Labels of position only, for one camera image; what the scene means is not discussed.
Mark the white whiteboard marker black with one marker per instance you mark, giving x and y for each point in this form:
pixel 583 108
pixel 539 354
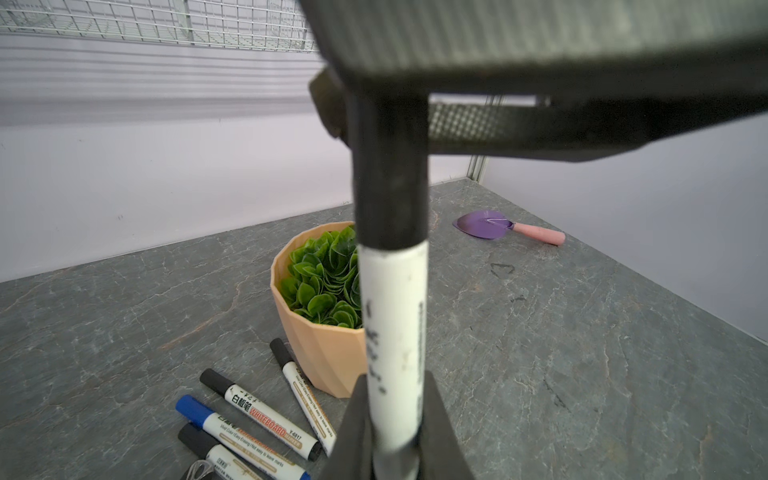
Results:
pixel 299 440

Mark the purple trowel pink handle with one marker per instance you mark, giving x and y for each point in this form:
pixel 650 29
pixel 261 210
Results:
pixel 492 225

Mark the beige pot with green plant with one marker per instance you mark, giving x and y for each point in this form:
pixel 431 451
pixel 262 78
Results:
pixel 315 282

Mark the black pen cap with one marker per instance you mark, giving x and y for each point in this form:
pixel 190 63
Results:
pixel 388 139

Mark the white whiteboard marker blue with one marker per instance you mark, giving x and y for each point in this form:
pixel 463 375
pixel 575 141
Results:
pixel 206 423

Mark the green handled ratchet tool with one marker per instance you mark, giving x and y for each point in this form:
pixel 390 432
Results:
pixel 200 470

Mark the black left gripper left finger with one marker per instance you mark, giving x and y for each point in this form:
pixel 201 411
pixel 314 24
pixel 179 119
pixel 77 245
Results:
pixel 352 454

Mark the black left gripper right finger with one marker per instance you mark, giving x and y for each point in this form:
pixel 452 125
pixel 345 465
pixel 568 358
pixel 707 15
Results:
pixel 441 457

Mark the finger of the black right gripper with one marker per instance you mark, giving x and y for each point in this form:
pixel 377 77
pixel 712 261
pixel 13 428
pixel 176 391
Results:
pixel 559 48
pixel 576 132

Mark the white wire wall shelf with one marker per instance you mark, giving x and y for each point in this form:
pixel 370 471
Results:
pixel 271 26

